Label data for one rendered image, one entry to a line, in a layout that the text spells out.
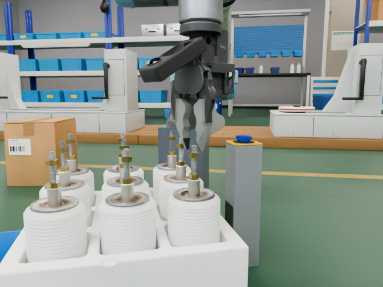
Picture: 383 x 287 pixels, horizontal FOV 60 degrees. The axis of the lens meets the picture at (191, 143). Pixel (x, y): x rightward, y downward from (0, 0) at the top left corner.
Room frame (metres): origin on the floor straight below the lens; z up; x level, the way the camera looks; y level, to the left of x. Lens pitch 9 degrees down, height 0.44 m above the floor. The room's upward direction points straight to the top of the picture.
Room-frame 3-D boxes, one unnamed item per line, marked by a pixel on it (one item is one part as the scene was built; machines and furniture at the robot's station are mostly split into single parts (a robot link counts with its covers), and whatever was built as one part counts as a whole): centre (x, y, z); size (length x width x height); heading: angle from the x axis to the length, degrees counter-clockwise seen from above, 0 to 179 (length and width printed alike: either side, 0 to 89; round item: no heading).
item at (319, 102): (5.00, -2.08, 0.18); 0.50 x 0.41 x 0.37; 175
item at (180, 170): (0.70, 0.02, 0.26); 0.02 x 0.02 x 0.03
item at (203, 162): (1.35, 0.03, 0.15); 0.18 x 0.18 x 0.30; 80
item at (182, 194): (0.58, 0.00, 0.25); 0.08 x 0.08 x 0.01
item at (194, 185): (0.58, 0.00, 0.26); 0.02 x 0.02 x 0.03
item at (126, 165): (0.55, 0.11, 0.30); 0.01 x 0.01 x 0.08
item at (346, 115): (2.86, -1.11, 0.45); 0.82 x 0.57 x 0.74; 80
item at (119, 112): (3.26, 1.23, 0.45); 1.45 x 0.57 x 0.74; 80
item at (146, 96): (5.79, 0.65, 0.36); 0.50 x 0.38 x 0.21; 172
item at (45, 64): (6.11, 2.43, 0.89); 0.50 x 0.38 x 0.21; 171
